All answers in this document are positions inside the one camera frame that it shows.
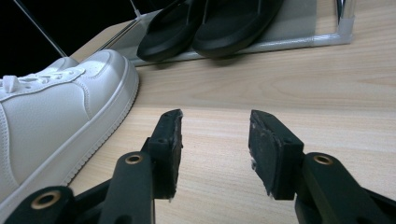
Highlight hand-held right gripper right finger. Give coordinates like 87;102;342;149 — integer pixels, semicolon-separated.
247;109;305;202

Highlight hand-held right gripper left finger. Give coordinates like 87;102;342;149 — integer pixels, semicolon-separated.
146;108;185;201

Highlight black flip-flop sandal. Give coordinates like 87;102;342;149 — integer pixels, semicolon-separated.
191;0;285;60
135;0;208;63

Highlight white lace-up sneaker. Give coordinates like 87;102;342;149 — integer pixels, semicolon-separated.
0;49;140;217
46;56;80;75

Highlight grey metal shoe rack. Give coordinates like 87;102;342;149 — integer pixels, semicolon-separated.
12;0;358;68

